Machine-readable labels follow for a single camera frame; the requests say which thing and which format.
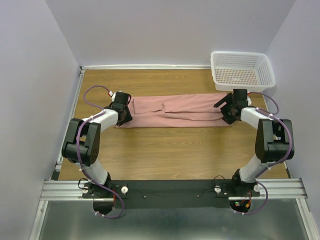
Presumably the pink printed t shirt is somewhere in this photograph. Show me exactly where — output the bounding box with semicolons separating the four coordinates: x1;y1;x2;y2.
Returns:
120;92;228;129

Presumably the white plastic basket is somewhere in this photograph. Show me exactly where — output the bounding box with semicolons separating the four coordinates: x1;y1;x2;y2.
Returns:
210;51;276;92

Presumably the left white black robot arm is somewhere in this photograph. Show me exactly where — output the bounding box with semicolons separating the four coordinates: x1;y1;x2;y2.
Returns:
61;91;133;198

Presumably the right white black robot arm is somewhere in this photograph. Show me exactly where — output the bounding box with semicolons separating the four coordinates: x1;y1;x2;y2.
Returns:
214;89;295;196

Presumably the front aluminium frame rail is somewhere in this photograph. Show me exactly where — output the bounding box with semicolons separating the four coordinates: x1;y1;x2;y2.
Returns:
40;178;308;201

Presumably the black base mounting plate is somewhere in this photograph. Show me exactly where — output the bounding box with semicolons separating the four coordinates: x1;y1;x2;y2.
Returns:
81;177;260;215

